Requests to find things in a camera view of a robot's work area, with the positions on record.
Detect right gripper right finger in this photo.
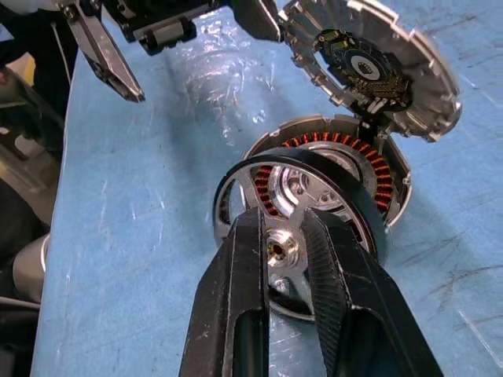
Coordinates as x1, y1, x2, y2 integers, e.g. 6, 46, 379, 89
299, 207, 445, 377

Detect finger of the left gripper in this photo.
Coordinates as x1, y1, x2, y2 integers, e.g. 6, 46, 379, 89
57, 0, 146, 104
230, 0, 287, 43

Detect motor stator housing copper coils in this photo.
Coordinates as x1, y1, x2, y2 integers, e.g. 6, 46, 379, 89
242, 115, 413, 229

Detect silver spoked motor rotor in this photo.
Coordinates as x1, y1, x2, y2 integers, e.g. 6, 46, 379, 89
213, 148, 394, 319

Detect blue plastic-covered table mat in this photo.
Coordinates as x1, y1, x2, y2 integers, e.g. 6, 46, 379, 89
31, 0, 503, 377

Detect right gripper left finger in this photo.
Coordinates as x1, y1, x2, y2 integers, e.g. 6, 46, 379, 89
178, 207, 272, 377

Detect silver motor end cover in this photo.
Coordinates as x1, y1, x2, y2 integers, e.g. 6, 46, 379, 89
277, 0, 463, 143

